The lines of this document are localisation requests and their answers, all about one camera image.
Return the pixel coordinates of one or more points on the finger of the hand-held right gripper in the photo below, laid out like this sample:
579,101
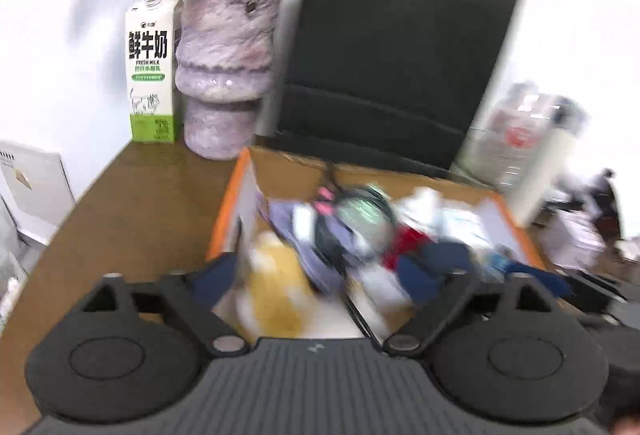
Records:
557,287

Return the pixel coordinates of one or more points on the white desk calendar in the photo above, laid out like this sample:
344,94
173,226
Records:
30,185

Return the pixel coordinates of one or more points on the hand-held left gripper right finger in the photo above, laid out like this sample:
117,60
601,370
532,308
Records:
425,272

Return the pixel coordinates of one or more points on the red small object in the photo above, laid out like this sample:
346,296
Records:
407,240

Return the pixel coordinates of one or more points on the white green milk carton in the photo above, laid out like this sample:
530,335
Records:
152,65

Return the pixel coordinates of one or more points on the white thermos bottle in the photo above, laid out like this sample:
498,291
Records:
545,175

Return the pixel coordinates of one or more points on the orange cardboard box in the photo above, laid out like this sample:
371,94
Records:
300,165

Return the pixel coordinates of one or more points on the white plastic bag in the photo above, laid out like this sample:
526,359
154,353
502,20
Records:
422,205

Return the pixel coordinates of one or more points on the purple cloth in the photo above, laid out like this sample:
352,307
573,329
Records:
287,220

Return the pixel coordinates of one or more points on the yellow plush toy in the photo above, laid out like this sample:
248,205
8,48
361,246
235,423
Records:
275,285

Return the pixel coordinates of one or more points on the clear drinking glass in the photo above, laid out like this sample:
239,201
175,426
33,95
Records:
472,155

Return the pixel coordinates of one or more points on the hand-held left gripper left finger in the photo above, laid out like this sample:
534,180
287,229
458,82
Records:
215,277

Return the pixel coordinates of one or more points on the white tissue pack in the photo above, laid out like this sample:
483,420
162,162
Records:
465,227

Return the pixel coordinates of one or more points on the purple white ceramic vase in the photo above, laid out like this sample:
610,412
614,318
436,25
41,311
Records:
225,65

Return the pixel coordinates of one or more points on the black paper bag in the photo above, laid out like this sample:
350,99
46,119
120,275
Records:
390,40

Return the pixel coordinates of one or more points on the clear plastic water bottle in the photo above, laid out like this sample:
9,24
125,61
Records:
515,135

